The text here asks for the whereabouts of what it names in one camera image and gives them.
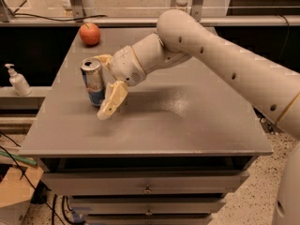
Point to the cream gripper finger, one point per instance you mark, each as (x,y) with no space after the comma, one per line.
(115,94)
(105,60)

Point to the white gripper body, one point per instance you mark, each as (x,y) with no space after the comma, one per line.
(126,65)

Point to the red bull can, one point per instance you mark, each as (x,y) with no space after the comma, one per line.
(91,70)

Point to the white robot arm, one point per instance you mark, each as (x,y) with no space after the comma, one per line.
(271,88)

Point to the red apple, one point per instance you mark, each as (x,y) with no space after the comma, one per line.
(89,34)

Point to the grey drawer cabinet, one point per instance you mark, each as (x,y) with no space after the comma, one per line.
(181,119)

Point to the white pump dispenser bottle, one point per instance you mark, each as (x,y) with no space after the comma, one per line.
(18,81)

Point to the top grey drawer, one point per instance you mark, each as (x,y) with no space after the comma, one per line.
(143,183)

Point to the grey drawer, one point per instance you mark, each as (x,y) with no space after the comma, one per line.
(147,205)
(149,220)
(143,183)

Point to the green rod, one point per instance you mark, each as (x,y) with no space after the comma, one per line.
(25,160)

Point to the middle grey drawer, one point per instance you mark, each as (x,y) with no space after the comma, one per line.
(147,205)

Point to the bottom grey drawer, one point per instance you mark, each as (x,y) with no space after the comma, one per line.
(149,220)

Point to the cardboard box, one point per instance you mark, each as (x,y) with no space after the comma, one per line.
(16,192)

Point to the left metal bracket post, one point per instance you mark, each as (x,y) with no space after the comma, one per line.
(77,9)

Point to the metal bracket post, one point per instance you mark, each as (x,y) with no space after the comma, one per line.
(77,9)
(196,9)

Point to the right metal bracket post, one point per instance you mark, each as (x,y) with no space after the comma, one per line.
(196,9)

